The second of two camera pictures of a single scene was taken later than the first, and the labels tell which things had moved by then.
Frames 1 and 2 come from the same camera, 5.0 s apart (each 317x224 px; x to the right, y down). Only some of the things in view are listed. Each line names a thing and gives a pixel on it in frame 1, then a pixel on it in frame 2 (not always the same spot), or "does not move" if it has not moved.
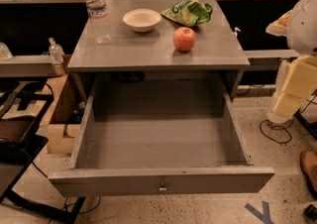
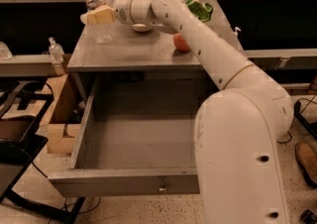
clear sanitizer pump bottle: [56, 56] does not move
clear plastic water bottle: [97, 9] does not move
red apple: [184, 39] does not move
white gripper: [305, 25] to [122, 8]
